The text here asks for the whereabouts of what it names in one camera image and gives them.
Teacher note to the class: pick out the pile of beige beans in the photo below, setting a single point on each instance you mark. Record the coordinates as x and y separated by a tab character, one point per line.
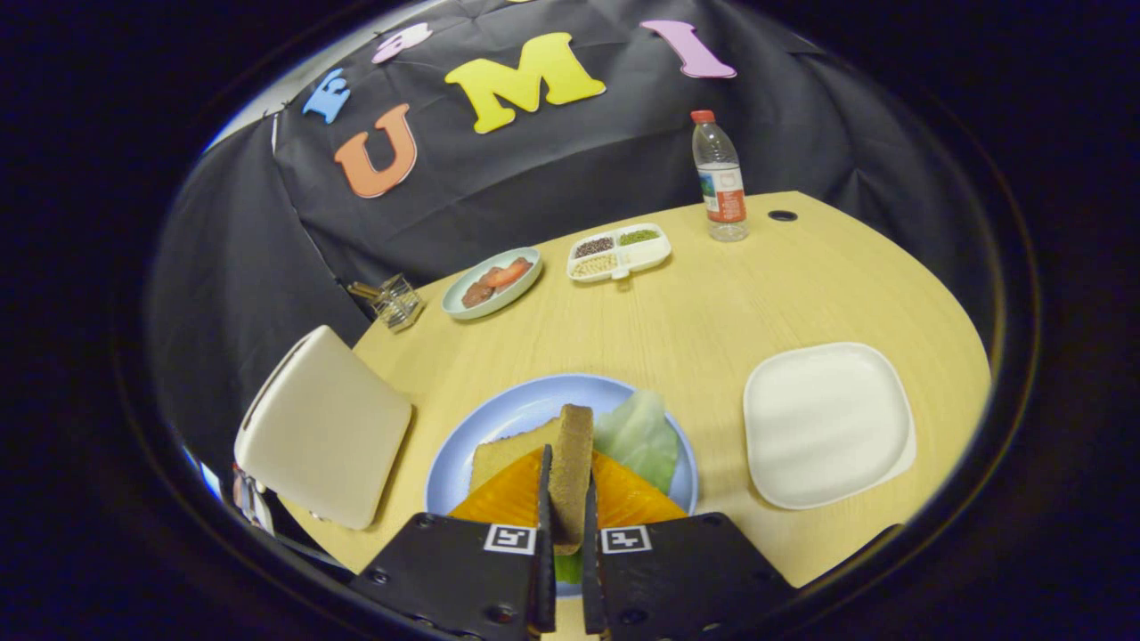
594	265

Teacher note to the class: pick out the pile of green beans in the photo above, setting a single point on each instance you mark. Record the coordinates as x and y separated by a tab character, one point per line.
639	237

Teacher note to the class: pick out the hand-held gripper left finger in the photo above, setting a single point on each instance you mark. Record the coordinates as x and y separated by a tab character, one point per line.
544	570

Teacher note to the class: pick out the green lettuce leaf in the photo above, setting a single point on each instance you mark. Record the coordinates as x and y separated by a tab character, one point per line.
637	436

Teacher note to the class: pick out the brown bread slice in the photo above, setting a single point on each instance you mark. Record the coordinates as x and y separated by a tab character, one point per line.
572	472

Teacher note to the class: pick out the white toaster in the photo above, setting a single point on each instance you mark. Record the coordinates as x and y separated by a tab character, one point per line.
321	427

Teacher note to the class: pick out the pale green round plate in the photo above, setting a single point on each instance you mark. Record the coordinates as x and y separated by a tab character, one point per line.
454	308

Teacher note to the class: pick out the brown meat slice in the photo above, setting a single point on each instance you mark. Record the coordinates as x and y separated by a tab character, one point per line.
492	278
476	295

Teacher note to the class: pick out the red tomato slice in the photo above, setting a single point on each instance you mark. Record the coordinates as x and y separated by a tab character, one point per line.
511	272

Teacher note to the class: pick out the clear plastic water bottle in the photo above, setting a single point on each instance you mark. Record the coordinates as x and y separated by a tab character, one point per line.
721	191

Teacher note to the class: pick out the square tan toast slice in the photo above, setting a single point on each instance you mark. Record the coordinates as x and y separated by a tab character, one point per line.
508	454

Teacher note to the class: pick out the pile of dark beans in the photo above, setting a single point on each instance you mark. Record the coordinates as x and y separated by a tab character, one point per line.
594	247

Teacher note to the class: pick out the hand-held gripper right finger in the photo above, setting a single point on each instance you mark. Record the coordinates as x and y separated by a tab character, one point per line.
590	579

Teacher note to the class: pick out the blue round plate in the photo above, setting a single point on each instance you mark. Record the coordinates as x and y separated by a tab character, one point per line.
508	405

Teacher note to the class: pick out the white and red background object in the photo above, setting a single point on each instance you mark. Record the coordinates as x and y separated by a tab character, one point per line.
249	503

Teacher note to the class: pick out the white divided dish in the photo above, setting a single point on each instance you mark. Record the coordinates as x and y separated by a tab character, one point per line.
646	256

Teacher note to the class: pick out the white square plate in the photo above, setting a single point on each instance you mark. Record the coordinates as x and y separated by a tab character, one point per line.
824	423

